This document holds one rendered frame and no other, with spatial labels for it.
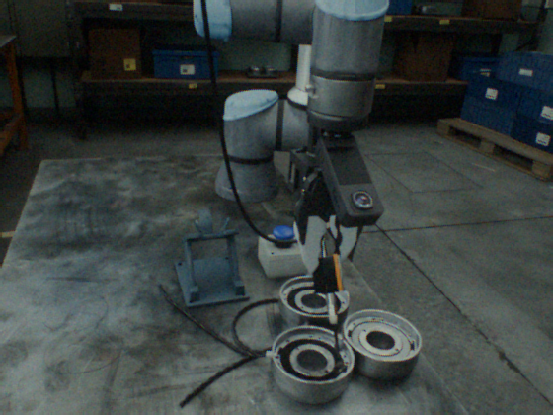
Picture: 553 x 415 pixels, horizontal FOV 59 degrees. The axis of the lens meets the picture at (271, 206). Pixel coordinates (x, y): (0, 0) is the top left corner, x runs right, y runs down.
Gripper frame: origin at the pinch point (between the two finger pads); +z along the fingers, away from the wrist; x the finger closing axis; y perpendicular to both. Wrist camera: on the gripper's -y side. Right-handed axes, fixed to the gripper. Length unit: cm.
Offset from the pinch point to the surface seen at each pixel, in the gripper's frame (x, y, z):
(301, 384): 6.5, -9.9, 9.5
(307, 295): -1.6, 7.7, 10.6
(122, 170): 22, 71, 13
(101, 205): 28, 52, 13
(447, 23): -261, 326, -1
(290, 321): 2.8, 3.2, 11.2
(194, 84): -45, 337, 51
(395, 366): -6.4, -9.8, 9.8
